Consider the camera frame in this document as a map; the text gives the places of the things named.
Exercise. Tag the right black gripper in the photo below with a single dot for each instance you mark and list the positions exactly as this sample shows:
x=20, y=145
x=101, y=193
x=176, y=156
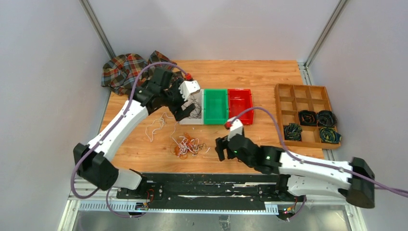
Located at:
x=221, y=143

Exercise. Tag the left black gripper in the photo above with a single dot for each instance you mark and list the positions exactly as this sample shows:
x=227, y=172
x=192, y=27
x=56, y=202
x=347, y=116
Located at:
x=180, y=115

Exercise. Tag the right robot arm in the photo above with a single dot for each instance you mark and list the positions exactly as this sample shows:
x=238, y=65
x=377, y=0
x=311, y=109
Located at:
x=302, y=175

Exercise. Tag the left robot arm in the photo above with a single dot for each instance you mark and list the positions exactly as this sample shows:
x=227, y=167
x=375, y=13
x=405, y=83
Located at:
x=93, y=160

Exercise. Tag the white plastic bin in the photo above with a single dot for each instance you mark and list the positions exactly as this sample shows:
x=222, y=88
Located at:
x=197, y=116

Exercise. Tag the green plastic bin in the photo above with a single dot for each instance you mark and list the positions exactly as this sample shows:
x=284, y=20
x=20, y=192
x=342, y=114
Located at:
x=216, y=109

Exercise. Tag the red plastic bin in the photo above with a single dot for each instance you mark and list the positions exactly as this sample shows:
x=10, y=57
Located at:
x=238, y=101

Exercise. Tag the plaid cloth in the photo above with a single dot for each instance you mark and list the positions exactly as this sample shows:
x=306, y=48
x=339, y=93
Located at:
x=119, y=74

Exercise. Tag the wooden compartment tray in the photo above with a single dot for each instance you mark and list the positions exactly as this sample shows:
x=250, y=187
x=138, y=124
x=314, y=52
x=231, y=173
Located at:
x=305, y=117

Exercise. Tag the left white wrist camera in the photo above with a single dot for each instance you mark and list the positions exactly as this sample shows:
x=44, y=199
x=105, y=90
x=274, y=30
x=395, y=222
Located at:
x=188, y=88

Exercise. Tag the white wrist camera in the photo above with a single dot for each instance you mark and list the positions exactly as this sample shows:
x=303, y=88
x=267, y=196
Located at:
x=235, y=128
x=188, y=88

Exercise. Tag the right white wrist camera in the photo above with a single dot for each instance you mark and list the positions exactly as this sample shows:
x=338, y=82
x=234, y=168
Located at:
x=235, y=128

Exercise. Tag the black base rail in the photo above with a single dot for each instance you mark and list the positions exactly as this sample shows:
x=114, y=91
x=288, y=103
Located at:
x=225, y=192

